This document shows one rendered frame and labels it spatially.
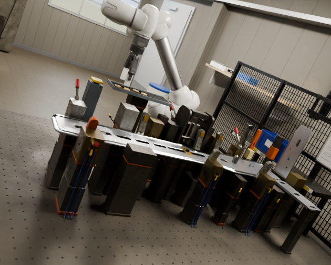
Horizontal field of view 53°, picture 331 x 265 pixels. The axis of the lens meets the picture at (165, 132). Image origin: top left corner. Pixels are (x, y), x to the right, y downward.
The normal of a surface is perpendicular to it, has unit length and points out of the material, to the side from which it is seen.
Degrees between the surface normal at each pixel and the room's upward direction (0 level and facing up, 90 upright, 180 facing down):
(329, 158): 90
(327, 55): 90
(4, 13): 90
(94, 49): 90
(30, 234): 0
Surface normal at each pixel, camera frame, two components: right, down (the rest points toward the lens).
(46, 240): 0.39, -0.88
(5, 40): 0.61, 0.46
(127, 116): 0.38, 0.41
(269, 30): -0.80, -0.18
